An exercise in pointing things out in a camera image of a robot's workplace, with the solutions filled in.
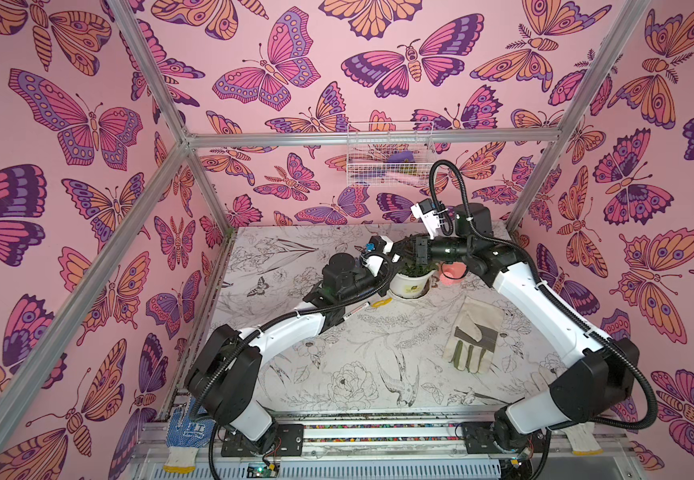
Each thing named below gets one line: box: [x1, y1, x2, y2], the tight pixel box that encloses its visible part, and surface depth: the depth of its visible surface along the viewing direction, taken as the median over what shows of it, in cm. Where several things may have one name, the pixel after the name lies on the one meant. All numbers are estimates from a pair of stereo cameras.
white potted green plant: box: [389, 262, 437, 298], surface depth 92 cm
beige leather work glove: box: [442, 296, 504, 374], surface depth 92 cm
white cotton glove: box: [560, 422, 604, 456], surface depth 74 cm
